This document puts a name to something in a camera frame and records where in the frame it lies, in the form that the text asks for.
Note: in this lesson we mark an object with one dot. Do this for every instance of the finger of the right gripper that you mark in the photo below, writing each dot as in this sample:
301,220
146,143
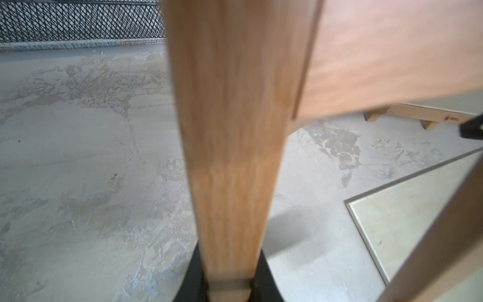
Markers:
472,129

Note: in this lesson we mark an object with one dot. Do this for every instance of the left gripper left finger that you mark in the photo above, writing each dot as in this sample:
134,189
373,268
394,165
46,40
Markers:
193,286

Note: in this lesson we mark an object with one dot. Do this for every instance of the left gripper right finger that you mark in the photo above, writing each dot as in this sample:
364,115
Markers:
263,286

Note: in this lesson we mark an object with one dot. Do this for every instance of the light wooden board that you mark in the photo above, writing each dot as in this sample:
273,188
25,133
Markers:
393,218

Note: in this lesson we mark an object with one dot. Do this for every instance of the small wooden easel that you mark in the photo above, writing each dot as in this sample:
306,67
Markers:
428,116
246,72

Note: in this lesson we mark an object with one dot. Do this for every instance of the black wire mesh shelf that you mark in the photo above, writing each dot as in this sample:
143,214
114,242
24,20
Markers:
48,21

